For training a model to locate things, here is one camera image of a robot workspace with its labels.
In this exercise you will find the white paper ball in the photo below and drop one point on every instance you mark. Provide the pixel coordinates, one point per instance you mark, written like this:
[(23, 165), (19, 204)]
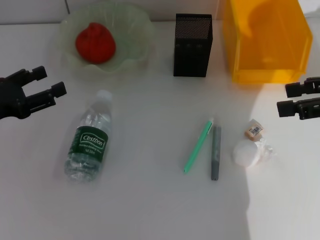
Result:
[(246, 152)]

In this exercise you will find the grey marker pen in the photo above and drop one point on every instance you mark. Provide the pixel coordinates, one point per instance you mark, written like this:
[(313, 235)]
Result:
[(216, 152)]

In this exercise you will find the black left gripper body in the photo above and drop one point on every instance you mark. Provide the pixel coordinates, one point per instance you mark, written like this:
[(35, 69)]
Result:
[(10, 100)]

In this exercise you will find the clear green-label water bottle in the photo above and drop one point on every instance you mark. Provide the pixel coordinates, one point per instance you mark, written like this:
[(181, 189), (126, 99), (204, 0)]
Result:
[(90, 142)]

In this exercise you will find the green pen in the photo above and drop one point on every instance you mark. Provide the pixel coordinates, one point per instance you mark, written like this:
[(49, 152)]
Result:
[(198, 147)]

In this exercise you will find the red round fruit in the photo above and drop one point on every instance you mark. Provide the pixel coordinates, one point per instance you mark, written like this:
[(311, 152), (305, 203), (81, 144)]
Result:
[(96, 45)]

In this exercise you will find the black mesh pen holder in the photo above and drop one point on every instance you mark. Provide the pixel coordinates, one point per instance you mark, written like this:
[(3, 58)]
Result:
[(192, 57)]

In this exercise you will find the beige eraser with barcode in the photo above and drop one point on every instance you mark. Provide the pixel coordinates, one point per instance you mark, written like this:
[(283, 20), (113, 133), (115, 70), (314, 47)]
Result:
[(253, 131)]

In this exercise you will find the green glass fruit plate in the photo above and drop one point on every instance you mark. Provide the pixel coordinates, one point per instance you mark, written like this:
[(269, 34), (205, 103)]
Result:
[(130, 32)]

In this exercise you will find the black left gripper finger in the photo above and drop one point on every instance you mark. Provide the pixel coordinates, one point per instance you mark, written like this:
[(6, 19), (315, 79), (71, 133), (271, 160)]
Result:
[(32, 73), (45, 96)]

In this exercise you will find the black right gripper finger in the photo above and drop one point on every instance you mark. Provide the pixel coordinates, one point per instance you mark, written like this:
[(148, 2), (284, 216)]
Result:
[(305, 88), (305, 108)]

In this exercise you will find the yellow plastic storage bin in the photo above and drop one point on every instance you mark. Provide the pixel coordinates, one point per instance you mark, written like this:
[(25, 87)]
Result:
[(275, 50)]

